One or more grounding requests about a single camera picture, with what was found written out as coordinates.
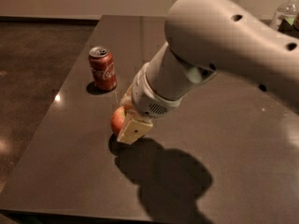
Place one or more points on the red Coca-Cola can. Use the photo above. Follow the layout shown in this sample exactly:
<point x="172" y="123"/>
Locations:
<point x="102" y="67"/>

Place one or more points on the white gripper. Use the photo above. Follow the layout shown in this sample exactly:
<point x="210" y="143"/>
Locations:
<point x="144" y="97"/>

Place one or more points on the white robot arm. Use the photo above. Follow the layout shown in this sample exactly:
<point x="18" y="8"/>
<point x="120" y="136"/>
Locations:
<point x="204" y="38"/>

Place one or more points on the red apple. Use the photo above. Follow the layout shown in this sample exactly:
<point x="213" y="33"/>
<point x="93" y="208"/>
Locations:
<point x="118" y="119"/>

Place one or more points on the clear plastic water bottle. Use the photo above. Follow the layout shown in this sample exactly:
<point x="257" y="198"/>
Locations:
<point x="286" y="11"/>

